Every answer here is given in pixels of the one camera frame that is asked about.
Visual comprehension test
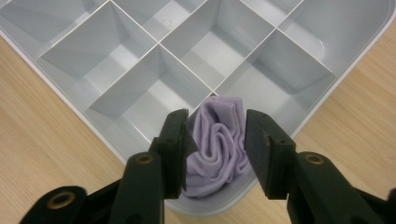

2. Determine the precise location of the white compartment organizer box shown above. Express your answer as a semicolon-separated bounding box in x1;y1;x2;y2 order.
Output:
0;0;396;217

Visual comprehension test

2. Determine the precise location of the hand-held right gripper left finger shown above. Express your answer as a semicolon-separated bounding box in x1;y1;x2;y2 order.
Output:
107;108;199;224

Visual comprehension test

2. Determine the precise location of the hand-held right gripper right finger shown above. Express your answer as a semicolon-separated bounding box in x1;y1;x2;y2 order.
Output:
244;108;389;224

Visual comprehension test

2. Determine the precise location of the lilac ankle sock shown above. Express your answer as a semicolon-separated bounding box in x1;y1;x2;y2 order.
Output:
181;95;254;200

